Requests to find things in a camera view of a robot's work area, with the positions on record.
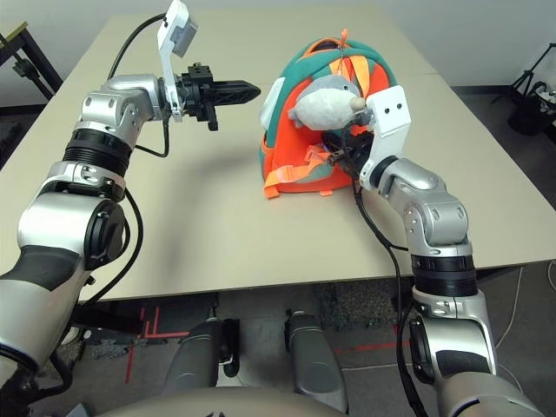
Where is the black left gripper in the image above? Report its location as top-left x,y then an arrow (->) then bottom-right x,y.
175,63 -> 261,131

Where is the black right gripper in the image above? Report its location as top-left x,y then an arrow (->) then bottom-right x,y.
323,132 -> 374,175

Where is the white Unitree pencil case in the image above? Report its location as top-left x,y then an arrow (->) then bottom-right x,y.
259,76 -> 288,128

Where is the orange and teal backpack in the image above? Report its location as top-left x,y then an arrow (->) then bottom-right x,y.
259,29 -> 400,201

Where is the grey white plush toy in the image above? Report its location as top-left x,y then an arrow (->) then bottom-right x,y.
288,73 -> 371,130

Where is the black bag on floor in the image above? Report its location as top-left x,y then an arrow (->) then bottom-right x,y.
507,82 -> 556,138

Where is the black framed side table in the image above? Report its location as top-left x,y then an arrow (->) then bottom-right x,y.
0,21 -> 64,105

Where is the black tripod stand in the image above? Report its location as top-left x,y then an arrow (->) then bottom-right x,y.
490,43 -> 556,105

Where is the grey right robot leg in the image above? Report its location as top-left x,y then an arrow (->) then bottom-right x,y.
284,308 -> 348,414

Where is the grey robot leg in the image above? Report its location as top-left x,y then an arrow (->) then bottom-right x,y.
284,308 -> 348,414
162,319 -> 242,392

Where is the grey left robot leg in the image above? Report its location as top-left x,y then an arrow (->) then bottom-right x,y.
162,319 -> 242,392

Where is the beige robot torso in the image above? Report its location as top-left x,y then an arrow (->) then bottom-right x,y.
97,386 -> 344,417

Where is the small grey foam scrap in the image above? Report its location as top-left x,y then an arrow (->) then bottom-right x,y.
93,338 -> 131,360

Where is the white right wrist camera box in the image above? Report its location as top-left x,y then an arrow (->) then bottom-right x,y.
359,85 -> 413,191

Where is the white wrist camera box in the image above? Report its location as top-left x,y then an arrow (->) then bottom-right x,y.
156,0 -> 201,123
359,85 -> 413,191

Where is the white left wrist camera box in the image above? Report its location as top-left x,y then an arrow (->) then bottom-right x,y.
156,0 -> 201,123

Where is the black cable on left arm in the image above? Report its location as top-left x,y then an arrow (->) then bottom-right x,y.
108,12 -> 170,158

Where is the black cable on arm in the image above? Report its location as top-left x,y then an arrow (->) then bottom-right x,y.
108,12 -> 170,158
341,125 -> 429,417

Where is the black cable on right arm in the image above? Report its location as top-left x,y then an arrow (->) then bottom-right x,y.
341,125 -> 429,417

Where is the white floor cable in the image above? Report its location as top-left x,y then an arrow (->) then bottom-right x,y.
494,264 -> 556,348

